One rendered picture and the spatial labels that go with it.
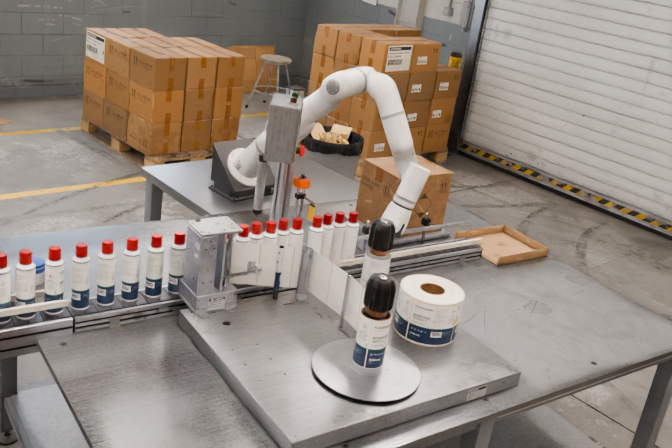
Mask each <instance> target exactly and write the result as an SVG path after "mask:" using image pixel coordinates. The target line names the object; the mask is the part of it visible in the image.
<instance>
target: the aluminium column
mask: <svg viewBox="0 0 672 448"><path fill-rule="evenodd" d="M293 92H298V94H299V95H298V96H299V97H302V99H303V97H304V89H302V88H300V87H298V86H287V88H286V94H288V95H290V96H292V93H293ZM294 166H295V161H294V163H293V162H292V164H289V172H288V180H287V189H286V198H285V205H284V212H283V218H287V219H288V212H289V205H290V197H291V189H292V182H293V174H294ZM287 169H288V164H285V163H278V162H277V170H276V178H275V187H274V195H273V203H272V211H271V219H270V220H273V221H276V223H277V225H276V229H278V224H279V219H280V218H281V216H282V209H283V202H284V194H285V185H286V177H287Z"/></svg>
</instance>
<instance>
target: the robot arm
mask: <svg viewBox="0 0 672 448"><path fill-rule="evenodd" d="M360 93H369V94H370V96H371V97H372V98H373V99H374V100H375V101H376V104H377V107H378V111H379V114H380V117H381V121H382V124H383V127H384V131H385V134H386V137H387V140H388V143H389V146H390V149H391V152H392V155H393V158H394V161H395V164H396V167H397V170H398V173H399V176H400V179H401V183H400V185H399V187H398V189H397V191H396V194H395V195H394V198H393V200H395V201H391V203H390V204H389V205H388V207H387V208H386V210H385V212H384V214H383V215H382V217H381V218H385V219H388V220H391V221H392V222H393V223H394V225H395V229H396V231H395V237H396V238H400V236H401V235H402V234H403V233H404V231H405V229H406V227H407V224H408V222H409V219H410V216H411V212H412V211H411V210H412V209H413V208H414V206H415V204H416V202H417V200H418V198H419V196H420V194H421V191H422V189H423V187H424V185H425V183H426V181H427V179H428V177H429V175H430V170H429V169H427V168H425V167H423V166H421V165H419V164H418V163H417V159H416V155H415V150H414V145H413V141H412V137H411V133H410V129H409V126H408V122H407V119H406V115H405V112H404V108H403V105H402V102H401V98H400V95H399V91H398V88H397V86H396V83H395V82H394V80H393V79H392V78H391V77H389V76H387V75H385V74H382V73H379V72H376V71H375V70H374V69H373V68H372V67H367V66H362V67H355V68H351V69H347V70H343V71H339V72H336V73H333V74H331V75H330V76H328V77H327V78H325V79H324V80H323V82H322V85H321V87H320V88H319V89H318V90H317V91H315V92H314V93H312V94H311V95H310V96H308V97H307V98H305V99H304V100H303V101H304V102H303V103H304V106H303V114H302V120H301V124H300V132H299V137H298V142H299V141H301V140H302V139H304V138H305V137H307V136H308V135H309V134H310V133H311V131H312V130H313V128H314V125H315V121H317V120H319V119H320V118H322V117H324V116H325V115H327V114H328V113H330V112H331V111H333V110H334V109H335V108H336V107H337V105H338V102H339V101H341V100H343V99H345V98H347V97H350V96H353V95H356V94H360ZM267 122H268V120H267ZM267 122H266V126H265V131H263V132H262V133H261V134H260V135H259V136H258V137H257V138H256V139H255V140H254V141H253V142H252V143H251V144H250V145H249V146H248V147H247V148H246V149H244V148H238V149H235V150H233V151H232V152H231V153H230V155H229V156H228V160H227V164H228V168H229V171H230V173H231V174H232V176H233V177H234V178H235V179H236V180H237V181H238V182H240V183H241V184H243V185H246V186H252V187H253V186H256V178H257V170H258V161H259V159H258V158H259V153H264V148H265V140H266V131H267ZM411 208H412V209H411ZM395 237H394V238H395Z"/></svg>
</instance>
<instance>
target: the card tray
mask: <svg viewBox="0 0 672 448"><path fill-rule="evenodd" d="M459 238H467V239H469V240H471V239H477V238H482V239H483V241H482V243H480V244H478V245H479V246H481V248H483V250H482V254H481V256H482V257H483V258H485V259H487V260H488V261H490V262H492V263H493V264H495V265H497V266H499V265H505V264H510V263H515V262H520V261H525V260H530V259H535V258H541V257H546V256H547V253H548V249H549V248H548V247H546V246H544V245H542V244H541V243H539V242H537V241H535V240H533V239H531V238H529V237H528V236H526V235H524V234H522V233H520V232H518V231H517V230H515V229H513V228H511V227H509V226H507V225H505V224H503V225H496V226H489V227H483V228H476V229H470V230H463V231H456V234H455V239H459Z"/></svg>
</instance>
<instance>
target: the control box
mask: <svg viewBox="0 0 672 448"><path fill-rule="evenodd" d="M298 97H299V96H298ZM290 98H291V96H290V95H288V94H281V93H274V95H273V98H272V100H271V103H270V105H269V114H268V122H267V131H266V140H265V148H264V157H263V160H264V161H271V162H278V163H285V164H292V162H293V163H294V161H295V156H296V147H297V145H298V141H297V139H298V131H299V126H300V125H299V124H300V116H301V109H302V104H303V102H304V101H303V99H302V97H299V99H298V100H297V105H293V104H290V103H289V101H290Z"/></svg>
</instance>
